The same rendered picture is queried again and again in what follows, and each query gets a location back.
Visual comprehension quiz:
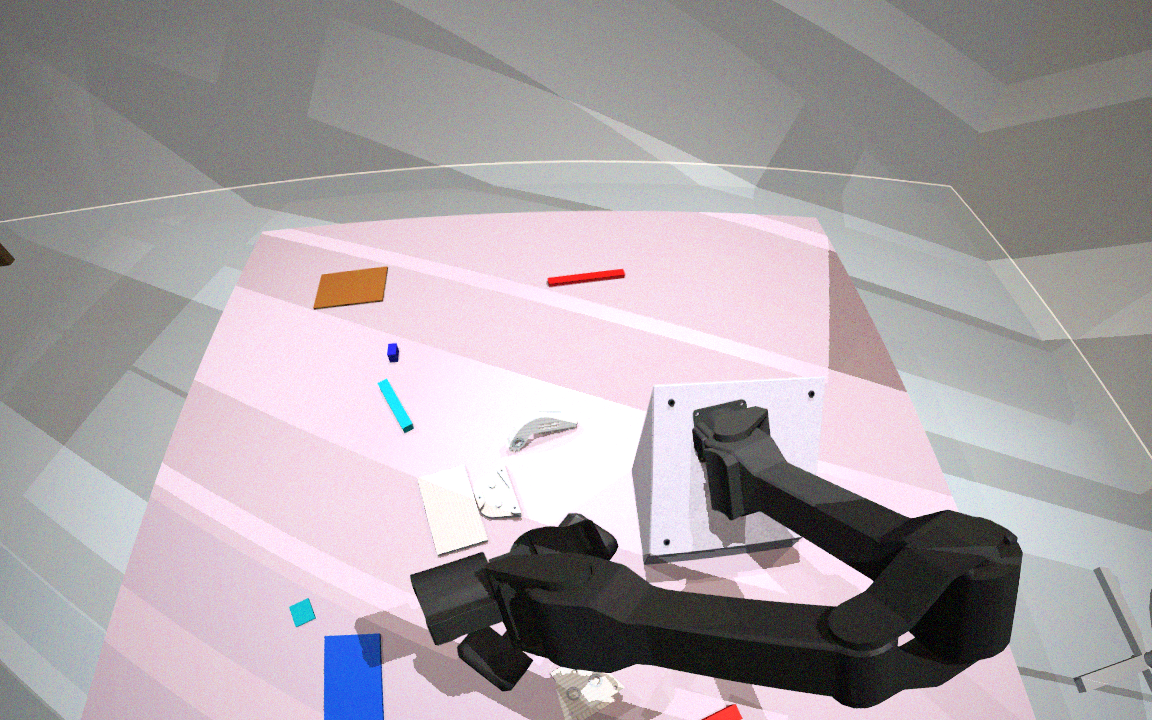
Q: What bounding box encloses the small cyan flat square plate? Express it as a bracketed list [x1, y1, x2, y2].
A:
[289, 598, 314, 627]

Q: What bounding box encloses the blue flat plate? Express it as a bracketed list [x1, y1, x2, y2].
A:
[324, 632, 384, 720]

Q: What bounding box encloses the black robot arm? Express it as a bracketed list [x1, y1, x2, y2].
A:
[410, 399, 1023, 708]

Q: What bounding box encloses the red rectangular block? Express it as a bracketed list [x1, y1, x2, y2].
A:
[702, 704, 743, 720]

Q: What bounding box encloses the orange flat plate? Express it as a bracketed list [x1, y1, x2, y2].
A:
[313, 266, 388, 310]

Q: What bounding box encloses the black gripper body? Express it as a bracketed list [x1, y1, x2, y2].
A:
[457, 513, 619, 692]

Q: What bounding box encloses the red flat bar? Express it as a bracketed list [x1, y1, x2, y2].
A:
[547, 270, 626, 288]

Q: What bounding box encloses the cyan rectangular bar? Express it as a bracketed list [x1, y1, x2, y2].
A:
[377, 378, 415, 433]

